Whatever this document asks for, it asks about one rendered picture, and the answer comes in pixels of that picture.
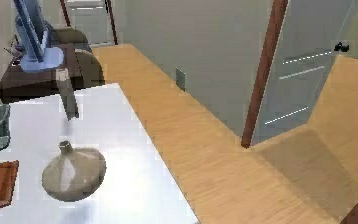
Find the white table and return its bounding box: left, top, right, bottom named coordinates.
left=0, top=82, right=201, bottom=224

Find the grey wall socket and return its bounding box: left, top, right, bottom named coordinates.
left=175, top=67, right=187, bottom=92

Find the white panelled room door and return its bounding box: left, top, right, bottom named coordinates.
left=65, top=0, right=116, bottom=47

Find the red brown square tray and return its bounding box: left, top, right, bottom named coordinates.
left=0, top=159, right=20, bottom=213

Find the beige round vase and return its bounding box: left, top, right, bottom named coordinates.
left=41, top=140, right=107, bottom=203

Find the brown round armchair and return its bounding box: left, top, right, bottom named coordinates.
left=50, top=27, right=93, bottom=54

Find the grey room door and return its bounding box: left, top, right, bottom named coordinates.
left=251, top=0, right=358, bottom=146

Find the black door handle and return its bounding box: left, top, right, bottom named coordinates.
left=333, top=41, right=351, bottom=53

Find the dark brown television stand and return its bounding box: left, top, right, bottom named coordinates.
left=0, top=42, right=105, bottom=105

